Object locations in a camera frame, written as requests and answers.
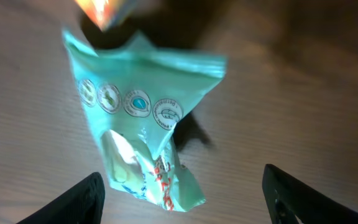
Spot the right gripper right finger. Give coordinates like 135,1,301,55
262,164,358,224

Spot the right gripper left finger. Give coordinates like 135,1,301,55
17,172,105,224

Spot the green flushable wipes pack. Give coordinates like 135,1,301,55
62,30,226,212

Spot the orange Kleenex tissue pack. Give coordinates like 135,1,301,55
75,0,139,32

